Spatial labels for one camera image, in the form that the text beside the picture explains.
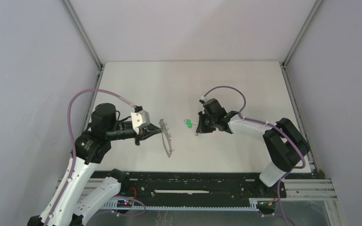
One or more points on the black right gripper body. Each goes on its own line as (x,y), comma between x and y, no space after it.
(213,119)

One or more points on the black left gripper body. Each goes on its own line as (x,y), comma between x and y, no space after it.
(123,132)

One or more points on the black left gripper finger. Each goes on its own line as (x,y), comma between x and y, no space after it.
(144,134)
(152,128)

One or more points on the green headed key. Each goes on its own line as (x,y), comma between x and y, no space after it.
(189,123)

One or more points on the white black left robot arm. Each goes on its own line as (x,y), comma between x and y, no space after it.
(66,208)

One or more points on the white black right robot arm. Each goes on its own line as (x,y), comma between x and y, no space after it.
(286,146)

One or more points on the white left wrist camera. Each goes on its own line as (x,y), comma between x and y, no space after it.
(140,118)

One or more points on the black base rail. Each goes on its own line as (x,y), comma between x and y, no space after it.
(203,189)

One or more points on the white slotted cable duct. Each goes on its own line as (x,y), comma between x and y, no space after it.
(123,204)

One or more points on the aluminium frame post left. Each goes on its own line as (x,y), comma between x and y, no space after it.
(74,18)

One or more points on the aluminium frame post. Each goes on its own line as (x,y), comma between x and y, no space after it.
(74,18)
(303,30)

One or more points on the aluminium frame post right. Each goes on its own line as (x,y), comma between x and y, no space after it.
(303,30)

